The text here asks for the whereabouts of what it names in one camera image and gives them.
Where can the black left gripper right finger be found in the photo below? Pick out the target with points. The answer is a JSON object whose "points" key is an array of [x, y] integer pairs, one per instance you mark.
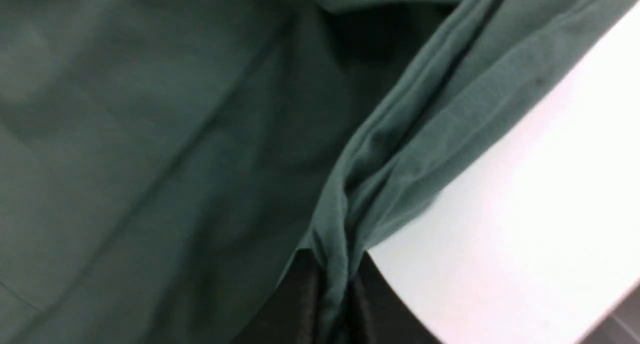
{"points": [[377, 315]]}

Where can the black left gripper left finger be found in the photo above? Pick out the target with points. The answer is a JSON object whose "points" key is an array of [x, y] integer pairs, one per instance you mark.
{"points": [[289, 316]]}

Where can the green long-sleeve shirt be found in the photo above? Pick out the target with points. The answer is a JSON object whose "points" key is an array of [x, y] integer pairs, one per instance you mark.
{"points": [[162, 161]]}

